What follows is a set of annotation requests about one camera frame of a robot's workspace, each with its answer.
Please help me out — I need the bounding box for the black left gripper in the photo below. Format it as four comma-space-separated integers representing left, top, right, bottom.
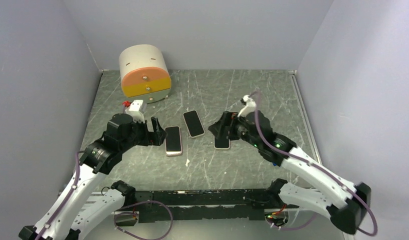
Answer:
119, 116, 167, 152

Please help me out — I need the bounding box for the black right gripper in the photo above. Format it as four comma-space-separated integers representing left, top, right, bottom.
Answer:
208, 110, 262, 149

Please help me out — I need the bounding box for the black phone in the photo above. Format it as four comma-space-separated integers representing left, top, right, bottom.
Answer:
214, 137, 231, 150
165, 126, 182, 155
182, 109, 206, 139

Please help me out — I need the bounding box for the pink phone case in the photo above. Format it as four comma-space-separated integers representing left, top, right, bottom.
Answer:
164, 125, 184, 157

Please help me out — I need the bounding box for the black phone front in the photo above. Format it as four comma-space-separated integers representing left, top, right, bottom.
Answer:
182, 109, 206, 139

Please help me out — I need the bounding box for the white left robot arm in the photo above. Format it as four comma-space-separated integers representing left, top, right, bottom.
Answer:
18, 113, 166, 240

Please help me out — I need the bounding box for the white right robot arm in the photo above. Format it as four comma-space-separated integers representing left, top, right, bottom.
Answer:
208, 111, 378, 237

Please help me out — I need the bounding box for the cream round drawer box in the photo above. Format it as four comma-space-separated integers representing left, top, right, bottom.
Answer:
118, 44, 172, 103

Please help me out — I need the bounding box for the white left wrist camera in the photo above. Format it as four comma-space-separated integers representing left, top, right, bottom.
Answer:
122, 100, 147, 123

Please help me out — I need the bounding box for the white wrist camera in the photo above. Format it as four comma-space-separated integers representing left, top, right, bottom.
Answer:
122, 100, 147, 123
237, 94, 257, 118

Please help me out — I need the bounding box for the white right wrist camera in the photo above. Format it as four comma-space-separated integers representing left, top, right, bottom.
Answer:
237, 94, 257, 118

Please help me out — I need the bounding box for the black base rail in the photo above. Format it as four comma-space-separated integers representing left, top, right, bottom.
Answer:
118, 188, 296, 223

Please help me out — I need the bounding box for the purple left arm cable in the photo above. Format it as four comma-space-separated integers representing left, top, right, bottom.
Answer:
33, 151, 83, 240

